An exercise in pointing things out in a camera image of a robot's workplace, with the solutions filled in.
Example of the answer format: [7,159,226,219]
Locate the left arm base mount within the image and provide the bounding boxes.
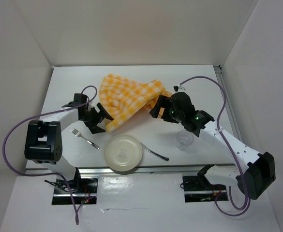
[45,177,98,205]

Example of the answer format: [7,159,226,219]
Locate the silver fork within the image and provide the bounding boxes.
[70,128,100,150]

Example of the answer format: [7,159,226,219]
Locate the aluminium rail frame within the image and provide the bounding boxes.
[25,65,253,176]

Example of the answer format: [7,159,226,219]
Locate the silver spoon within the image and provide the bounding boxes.
[140,143,169,161]

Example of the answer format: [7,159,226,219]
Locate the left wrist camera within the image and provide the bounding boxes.
[73,93,88,105]

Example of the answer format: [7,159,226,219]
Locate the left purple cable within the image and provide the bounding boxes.
[2,85,98,226]

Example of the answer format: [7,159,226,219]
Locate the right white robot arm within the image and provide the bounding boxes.
[150,92,276,200]

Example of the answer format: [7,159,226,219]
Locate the clear plastic cup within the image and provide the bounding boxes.
[176,130,195,153]

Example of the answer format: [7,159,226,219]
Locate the yellow white checkered cloth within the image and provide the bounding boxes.
[99,74,172,132]

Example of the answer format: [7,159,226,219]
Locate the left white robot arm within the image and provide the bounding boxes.
[25,101,113,193]

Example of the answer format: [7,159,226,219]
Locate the cream round plate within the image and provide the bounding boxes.
[104,134,143,172]

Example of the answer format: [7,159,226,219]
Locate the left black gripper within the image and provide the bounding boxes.
[79,102,113,134]

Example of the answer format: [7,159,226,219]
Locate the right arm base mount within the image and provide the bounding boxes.
[180,175,228,203]

